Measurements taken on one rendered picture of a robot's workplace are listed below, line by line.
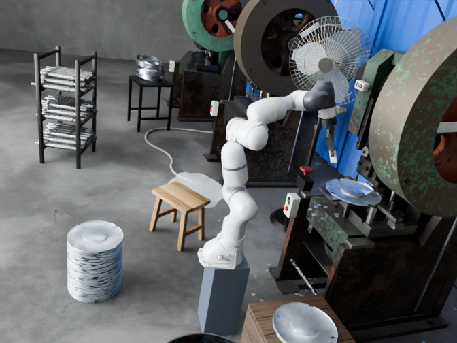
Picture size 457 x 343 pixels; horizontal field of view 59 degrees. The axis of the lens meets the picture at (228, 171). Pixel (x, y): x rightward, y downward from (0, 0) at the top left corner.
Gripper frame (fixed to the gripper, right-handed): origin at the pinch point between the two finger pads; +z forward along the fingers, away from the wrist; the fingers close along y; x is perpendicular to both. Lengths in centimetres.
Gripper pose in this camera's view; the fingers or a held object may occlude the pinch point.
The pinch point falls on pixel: (332, 156)
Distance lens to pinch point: 212.7
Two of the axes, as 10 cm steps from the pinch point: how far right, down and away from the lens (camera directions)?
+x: 8.9, -0.3, -4.6
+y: -4.2, 3.8, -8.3
